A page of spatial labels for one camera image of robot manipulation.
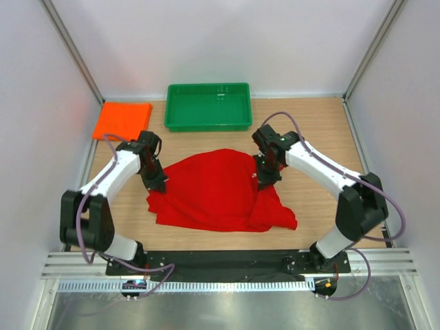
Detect right aluminium frame post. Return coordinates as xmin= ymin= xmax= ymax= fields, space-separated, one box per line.
xmin=342 ymin=0 xmax=406 ymax=102

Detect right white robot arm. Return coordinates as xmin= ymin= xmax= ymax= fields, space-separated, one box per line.
xmin=252 ymin=124 xmax=388 ymax=272

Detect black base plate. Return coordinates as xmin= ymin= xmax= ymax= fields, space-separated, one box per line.
xmin=106 ymin=248 xmax=351 ymax=281

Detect left aluminium frame post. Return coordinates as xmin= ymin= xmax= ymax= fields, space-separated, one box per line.
xmin=40 ymin=0 xmax=105 ymax=105

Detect white slotted cable duct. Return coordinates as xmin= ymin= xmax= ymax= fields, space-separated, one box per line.
xmin=57 ymin=278 xmax=315 ymax=293

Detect aluminium front rail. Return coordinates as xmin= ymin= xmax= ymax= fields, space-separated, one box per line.
xmin=41 ymin=248 xmax=417 ymax=279

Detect green plastic tray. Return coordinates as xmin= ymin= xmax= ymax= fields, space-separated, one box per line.
xmin=164 ymin=82 xmax=253 ymax=132

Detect aluminium frame post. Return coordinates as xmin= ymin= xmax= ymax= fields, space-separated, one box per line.
xmin=342 ymin=0 xmax=406 ymax=102
xmin=40 ymin=0 xmax=105 ymax=105

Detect folded orange t shirt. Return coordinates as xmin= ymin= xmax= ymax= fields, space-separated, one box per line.
xmin=91 ymin=102 xmax=153 ymax=140

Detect red t shirt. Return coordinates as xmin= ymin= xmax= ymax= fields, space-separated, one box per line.
xmin=146 ymin=148 xmax=298 ymax=232

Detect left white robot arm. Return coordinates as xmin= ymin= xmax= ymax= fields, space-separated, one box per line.
xmin=60 ymin=131 xmax=168 ymax=275

